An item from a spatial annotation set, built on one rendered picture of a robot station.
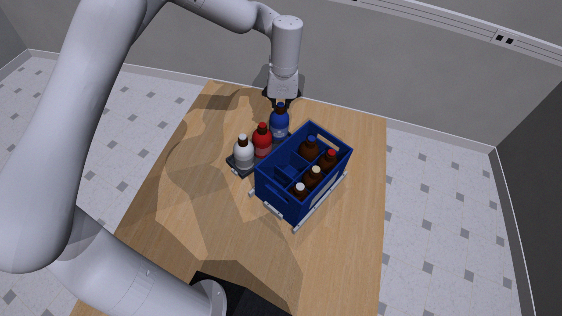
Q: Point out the blue bottle with dark brown neck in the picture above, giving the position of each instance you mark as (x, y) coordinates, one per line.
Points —
(279, 122)

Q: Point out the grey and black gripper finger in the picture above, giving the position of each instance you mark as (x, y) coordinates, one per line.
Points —
(288, 101)
(273, 101)

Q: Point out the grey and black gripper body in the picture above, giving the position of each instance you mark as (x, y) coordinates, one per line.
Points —
(282, 86)

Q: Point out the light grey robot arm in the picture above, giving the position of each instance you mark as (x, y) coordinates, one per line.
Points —
(40, 223)

